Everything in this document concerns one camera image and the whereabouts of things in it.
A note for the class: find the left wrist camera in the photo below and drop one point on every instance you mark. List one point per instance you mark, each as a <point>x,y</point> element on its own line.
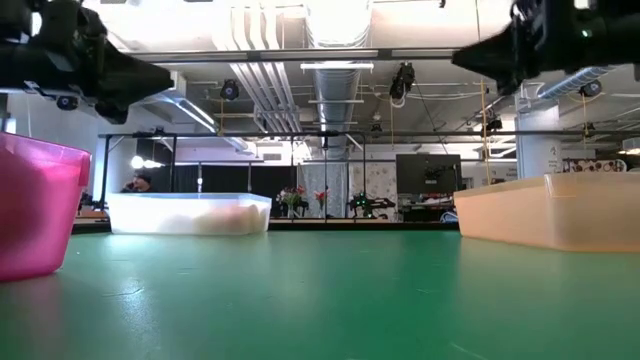
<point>67,102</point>

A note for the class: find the flower bouquet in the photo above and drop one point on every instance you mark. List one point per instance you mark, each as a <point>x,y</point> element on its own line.
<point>321,197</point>
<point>291,196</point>

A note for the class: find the white pillar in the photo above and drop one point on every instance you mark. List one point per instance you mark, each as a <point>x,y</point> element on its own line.
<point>537,140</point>

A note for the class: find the tan plastic bin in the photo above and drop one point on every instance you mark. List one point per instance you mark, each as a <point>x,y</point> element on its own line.
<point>550,215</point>

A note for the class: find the grey overhead frame bar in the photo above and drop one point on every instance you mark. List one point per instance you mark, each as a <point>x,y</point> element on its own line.
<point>320,54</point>

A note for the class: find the pink plastic bin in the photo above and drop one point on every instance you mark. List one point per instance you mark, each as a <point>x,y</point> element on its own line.
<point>35,210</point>

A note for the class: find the hanging black camera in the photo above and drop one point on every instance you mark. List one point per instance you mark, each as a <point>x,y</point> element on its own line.
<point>403,80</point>
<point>591,89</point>
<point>229,90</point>

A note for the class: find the black monitor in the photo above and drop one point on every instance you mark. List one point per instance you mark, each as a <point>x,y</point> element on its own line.
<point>428,172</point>

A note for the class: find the green table mat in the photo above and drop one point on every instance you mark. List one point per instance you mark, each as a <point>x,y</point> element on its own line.
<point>320,300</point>

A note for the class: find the black background frame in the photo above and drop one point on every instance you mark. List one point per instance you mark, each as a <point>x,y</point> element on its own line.
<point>250,134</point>

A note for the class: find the silver ventilation duct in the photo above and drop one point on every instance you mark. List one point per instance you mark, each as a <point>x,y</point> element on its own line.
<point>337,90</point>

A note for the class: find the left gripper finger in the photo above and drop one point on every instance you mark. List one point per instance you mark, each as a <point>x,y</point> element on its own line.
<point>135,80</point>

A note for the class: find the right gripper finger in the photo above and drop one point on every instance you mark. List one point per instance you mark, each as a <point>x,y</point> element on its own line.
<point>495,55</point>

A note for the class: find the pale blue plastic bin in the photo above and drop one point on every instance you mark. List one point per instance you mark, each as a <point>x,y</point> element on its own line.
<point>165,215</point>

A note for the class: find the person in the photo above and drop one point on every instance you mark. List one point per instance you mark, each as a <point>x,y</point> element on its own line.
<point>139,182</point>

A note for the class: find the background robot with green lights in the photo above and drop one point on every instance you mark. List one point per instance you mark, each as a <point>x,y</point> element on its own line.
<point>370,202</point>

